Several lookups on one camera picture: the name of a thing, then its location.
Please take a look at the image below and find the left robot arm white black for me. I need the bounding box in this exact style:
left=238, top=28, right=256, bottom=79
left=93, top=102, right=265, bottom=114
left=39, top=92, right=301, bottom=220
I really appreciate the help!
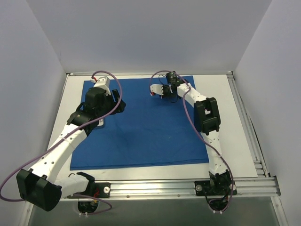
left=16, top=87, right=126, bottom=211

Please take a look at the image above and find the stainless steel tray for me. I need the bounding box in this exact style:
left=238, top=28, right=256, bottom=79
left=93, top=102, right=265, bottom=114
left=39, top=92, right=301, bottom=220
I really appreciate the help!
left=95, top=119, right=104, bottom=129

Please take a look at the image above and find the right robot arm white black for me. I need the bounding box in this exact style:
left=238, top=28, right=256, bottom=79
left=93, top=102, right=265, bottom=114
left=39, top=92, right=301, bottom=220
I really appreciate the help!
left=159, top=72, right=235, bottom=194

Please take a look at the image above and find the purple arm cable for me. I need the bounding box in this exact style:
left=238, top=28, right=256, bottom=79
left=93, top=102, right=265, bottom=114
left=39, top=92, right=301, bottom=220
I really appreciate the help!
left=149, top=69, right=236, bottom=212
left=0, top=70, right=123, bottom=214

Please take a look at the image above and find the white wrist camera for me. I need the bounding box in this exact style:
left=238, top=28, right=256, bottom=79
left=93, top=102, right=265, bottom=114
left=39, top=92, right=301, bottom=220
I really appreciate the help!
left=90, top=76, right=110, bottom=88
left=150, top=84, right=164, bottom=96

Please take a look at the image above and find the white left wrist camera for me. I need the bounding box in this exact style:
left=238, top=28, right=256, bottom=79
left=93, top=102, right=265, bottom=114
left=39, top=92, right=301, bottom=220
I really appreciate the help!
left=90, top=76, right=110, bottom=88

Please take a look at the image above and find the aluminium back frame rail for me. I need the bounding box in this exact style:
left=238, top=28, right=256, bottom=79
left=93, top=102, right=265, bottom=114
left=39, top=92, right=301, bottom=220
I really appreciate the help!
left=67, top=71, right=234, bottom=77

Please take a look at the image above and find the blue surgical cloth wrap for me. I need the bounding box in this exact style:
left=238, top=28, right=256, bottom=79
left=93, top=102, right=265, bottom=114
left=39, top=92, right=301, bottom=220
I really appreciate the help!
left=70, top=78, right=208, bottom=170

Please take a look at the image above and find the aluminium front frame rail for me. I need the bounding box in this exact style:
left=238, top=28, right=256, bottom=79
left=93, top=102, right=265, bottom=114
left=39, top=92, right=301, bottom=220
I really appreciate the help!
left=60, top=178, right=281, bottom=201

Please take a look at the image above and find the aluminium frame rail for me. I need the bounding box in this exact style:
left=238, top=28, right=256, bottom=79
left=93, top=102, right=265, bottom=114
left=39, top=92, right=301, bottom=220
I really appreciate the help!
left=67, top=71, right=234, bottom=77
left=60, top=178, right=281, bottom=201
left=227, top=72, right=270, bottom=178

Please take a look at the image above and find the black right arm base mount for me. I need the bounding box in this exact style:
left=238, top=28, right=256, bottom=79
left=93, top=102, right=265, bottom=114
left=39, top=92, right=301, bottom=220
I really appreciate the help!
left=194, top=180, right=230, bottom=196

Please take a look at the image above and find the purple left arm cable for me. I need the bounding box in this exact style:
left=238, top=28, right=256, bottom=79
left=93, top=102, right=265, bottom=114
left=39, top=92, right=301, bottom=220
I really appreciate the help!
left=0, top=70, right=123, bottom=214

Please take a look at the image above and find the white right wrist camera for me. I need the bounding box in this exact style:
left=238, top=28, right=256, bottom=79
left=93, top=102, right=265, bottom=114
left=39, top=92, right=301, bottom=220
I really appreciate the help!
left=150, top=84, right=164, bottom=96

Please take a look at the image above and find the aluminium right frame rail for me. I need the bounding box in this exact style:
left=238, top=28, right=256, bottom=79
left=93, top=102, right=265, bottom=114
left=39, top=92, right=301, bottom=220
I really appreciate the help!
left=227, top=72, right=270, bottom=178

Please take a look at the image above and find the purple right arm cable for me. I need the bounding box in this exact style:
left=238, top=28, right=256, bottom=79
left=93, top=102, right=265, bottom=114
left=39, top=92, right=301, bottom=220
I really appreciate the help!
left=149, top=69, right=236, bottom=212

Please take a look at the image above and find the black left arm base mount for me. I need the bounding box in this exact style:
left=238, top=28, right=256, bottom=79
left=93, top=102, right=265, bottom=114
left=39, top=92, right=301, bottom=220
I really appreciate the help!
left=80, top=182, right=111, bottom=198

